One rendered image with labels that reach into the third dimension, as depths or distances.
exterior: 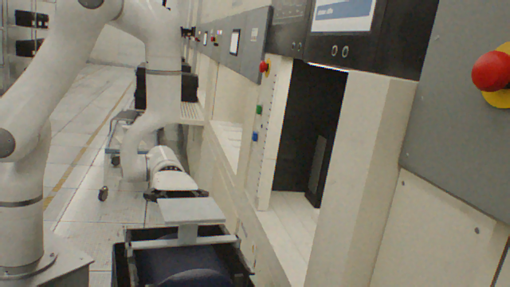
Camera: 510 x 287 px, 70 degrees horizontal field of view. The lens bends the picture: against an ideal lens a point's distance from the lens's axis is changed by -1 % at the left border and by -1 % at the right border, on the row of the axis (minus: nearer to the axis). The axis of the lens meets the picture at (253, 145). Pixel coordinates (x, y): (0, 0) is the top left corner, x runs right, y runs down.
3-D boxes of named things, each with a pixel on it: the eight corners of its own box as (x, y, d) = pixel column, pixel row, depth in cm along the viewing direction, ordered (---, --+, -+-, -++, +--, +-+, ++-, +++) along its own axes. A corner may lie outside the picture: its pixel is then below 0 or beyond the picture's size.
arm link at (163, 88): (117, 70, 87) (122, 189, 95) (184, 72, 93) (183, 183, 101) (115, 66, 95) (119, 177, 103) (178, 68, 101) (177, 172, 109)
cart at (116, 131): (109, 163, 391) (111, 119, 379) (158, 166, 406) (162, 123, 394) (97, 202, 301) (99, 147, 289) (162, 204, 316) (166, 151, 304)
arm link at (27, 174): (-20, 206, 89) (-25, 110, 83) (10, 178, 106) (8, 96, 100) (34, 208, 92) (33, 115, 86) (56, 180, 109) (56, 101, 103)
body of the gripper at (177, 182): (186, 190, 98) (197, 210, 88) (147, 190, 94) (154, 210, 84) (190, 164, 96) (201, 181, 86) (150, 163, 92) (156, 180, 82)
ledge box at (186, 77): (169, 95, 381) (171, 69, 374) (196, 98, 387) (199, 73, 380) (167, 100, 353) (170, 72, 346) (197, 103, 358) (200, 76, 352)
